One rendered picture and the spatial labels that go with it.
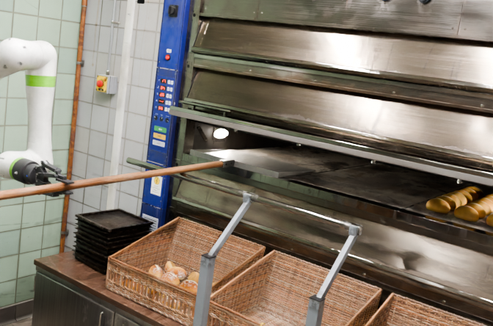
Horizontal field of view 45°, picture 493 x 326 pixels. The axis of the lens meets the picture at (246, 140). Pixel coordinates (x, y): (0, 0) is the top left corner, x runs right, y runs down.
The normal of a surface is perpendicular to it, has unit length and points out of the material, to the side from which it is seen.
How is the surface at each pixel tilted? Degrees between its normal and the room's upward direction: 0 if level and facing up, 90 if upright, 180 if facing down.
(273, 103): 70
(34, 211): 90
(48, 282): 91
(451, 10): 90
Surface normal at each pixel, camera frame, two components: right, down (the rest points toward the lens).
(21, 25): 0.80, 0.19
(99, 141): -0.58, 0.04
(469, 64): -0.50, -0.30
